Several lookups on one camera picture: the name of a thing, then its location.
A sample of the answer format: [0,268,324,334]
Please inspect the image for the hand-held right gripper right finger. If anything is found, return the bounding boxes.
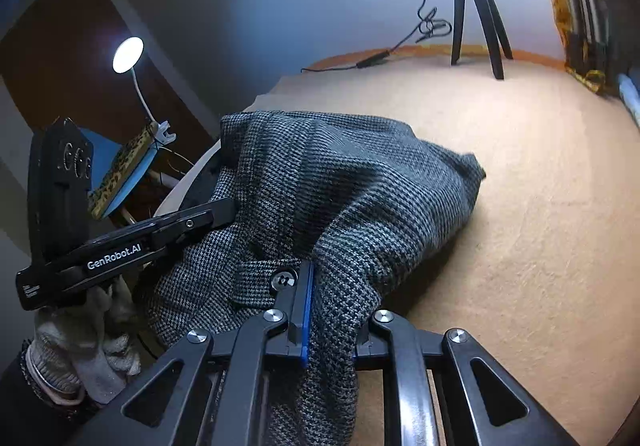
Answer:
[352,310,581,446]

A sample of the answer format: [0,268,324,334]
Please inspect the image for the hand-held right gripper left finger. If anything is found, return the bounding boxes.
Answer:
[75,261,316,446]

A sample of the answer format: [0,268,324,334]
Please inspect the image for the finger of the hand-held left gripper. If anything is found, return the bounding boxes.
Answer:
[150,197,237,247]

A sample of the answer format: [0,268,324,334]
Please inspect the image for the grey houndstooth pants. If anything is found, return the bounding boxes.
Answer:
[135,110,487,446]

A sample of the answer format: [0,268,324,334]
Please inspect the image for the person's left forearm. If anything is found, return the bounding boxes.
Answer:
[0,338,108,432]

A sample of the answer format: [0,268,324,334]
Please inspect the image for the person's left hand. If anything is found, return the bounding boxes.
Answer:
[27,276,143,402]

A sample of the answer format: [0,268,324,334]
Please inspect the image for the leopard print cushion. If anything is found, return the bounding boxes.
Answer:
[89,123,156,219]

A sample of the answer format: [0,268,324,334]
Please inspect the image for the brown wooden door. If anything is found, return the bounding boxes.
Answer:
[0,0,213,162]

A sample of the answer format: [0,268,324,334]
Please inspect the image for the white clip lamp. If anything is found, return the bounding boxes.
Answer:
[112,37,176,147]

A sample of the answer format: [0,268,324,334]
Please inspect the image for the beige blanket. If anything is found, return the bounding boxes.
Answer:
[252,54,640,446]

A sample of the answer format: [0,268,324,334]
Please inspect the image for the black tripod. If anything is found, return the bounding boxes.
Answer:
[447,0,515,80]

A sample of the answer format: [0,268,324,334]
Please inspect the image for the folded silver tripod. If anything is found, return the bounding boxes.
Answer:
[545,0,616,77]

